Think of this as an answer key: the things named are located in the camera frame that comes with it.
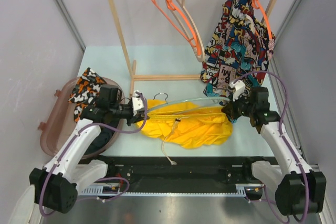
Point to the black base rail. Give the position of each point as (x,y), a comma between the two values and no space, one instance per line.
(191,175)

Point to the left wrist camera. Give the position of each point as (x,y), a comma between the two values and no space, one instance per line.
(137,103)

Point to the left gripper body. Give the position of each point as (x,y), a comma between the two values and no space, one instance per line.
(122,111)

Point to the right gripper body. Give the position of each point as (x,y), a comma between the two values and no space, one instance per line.
(242,107)

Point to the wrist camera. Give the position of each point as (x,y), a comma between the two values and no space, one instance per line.
(236,90)
(137,103)

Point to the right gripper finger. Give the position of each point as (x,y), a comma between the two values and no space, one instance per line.
(228,108)
(232,115)

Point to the orange hanger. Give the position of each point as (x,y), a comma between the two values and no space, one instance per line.
(178,16)
(257,5)

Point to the mint green hanger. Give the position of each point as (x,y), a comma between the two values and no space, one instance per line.
(163,106)

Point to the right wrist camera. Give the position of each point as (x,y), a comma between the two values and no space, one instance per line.
(236,90)

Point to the orange hanger left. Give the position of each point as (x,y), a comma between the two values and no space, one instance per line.
(178,16)

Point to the dark navy garment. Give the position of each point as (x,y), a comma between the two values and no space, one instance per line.
(101,142)

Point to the yellow shorts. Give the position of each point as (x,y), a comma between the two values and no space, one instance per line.
(186,124)

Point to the comic print shorts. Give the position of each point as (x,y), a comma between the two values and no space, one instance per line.
(241,46)

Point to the orange hanger right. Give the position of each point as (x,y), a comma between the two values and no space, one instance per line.
(257,5)

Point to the beige wooden hanger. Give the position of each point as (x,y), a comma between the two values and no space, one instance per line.
(187,19)

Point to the camouflage orange shorts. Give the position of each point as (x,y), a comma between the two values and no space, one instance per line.
(85,91)

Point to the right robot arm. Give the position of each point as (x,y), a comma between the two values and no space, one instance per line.
(298,189)

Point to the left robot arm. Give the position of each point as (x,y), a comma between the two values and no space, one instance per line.
(57,184)

